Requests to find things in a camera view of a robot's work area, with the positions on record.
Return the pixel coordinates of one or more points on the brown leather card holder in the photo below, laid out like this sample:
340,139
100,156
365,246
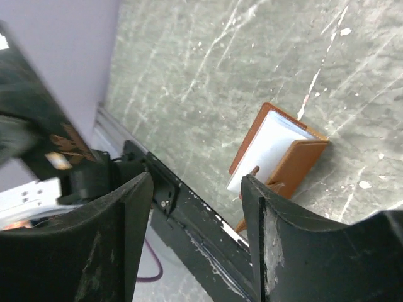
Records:
278,150

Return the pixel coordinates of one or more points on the aluminium frame rail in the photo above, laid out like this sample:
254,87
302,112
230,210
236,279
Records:
108,135

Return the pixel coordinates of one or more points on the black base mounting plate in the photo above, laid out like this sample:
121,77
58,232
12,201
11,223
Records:
215,255

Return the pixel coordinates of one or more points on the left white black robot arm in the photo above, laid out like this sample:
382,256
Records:
26,205

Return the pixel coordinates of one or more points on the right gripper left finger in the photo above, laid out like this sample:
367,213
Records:
89,254

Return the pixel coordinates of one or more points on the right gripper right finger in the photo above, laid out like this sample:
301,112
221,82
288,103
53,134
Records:
298,255

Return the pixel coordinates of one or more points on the black credit card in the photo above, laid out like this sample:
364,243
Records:
34,128

